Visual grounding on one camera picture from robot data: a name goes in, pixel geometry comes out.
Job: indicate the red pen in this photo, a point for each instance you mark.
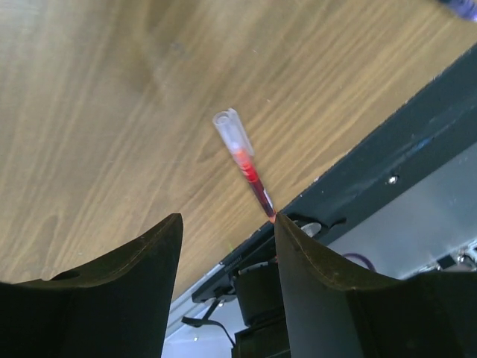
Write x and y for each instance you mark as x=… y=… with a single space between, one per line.
x=231 y=130

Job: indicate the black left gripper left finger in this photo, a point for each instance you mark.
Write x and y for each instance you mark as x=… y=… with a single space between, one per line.
x=114 y=306

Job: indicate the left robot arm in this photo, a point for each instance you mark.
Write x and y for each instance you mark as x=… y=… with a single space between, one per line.
x=259 y=294

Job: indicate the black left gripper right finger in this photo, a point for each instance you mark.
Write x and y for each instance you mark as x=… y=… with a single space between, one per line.
x=336 y=308

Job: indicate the dark purple pen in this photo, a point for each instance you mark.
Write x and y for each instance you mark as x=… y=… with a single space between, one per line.
x=465 y=9

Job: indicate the black mounting base bar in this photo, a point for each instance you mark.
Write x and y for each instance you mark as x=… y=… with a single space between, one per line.
x=433 y=127

